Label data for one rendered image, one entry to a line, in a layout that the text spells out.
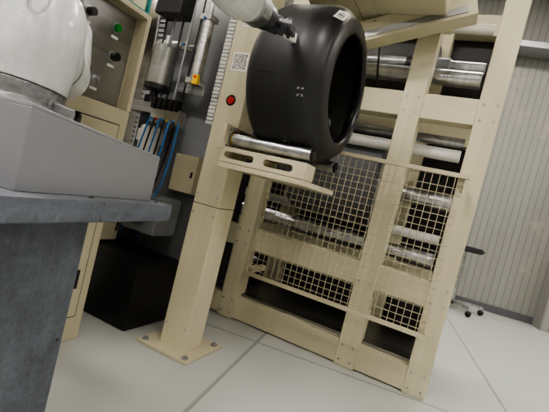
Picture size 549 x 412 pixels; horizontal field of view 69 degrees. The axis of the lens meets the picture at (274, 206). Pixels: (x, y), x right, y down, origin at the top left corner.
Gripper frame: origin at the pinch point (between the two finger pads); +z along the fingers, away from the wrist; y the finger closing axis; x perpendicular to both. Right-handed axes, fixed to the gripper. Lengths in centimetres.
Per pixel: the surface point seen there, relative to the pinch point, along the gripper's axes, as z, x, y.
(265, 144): 10.9, 35.5, 7.5
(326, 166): 39, 40, -8
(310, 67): 2.7, 8.6, -7.9
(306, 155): 10.9, 36.6, -9.2
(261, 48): 2.6, 4.2, 11.1
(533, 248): 403, 100, -139
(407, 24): 67, -26, -21
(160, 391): -21, 122, 13
